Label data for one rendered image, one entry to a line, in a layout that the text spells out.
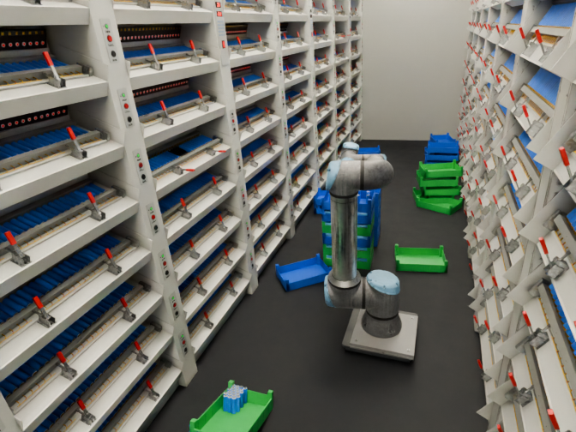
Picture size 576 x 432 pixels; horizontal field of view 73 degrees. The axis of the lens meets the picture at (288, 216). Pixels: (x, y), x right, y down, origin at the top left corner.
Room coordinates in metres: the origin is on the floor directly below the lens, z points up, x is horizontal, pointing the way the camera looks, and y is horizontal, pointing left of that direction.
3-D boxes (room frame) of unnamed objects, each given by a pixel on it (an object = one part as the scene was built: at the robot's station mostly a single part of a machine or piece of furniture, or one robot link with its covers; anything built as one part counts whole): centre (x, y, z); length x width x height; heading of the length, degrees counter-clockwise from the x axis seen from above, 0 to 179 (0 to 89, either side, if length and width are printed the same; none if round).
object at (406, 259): (2.12, -0.81, 0.04); 0.30 x 0.20 x 0.08; 77
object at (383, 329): (1.48, -0.41, 0.13); 0.19 x 0.19 x 0.10
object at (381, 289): (1.49, -0.40, 0.27); 0.17 x 0.15 x 0.18; 78
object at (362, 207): (2.23, -0.38, 0.44); 0.30 x 0.20 x 0.08; 70
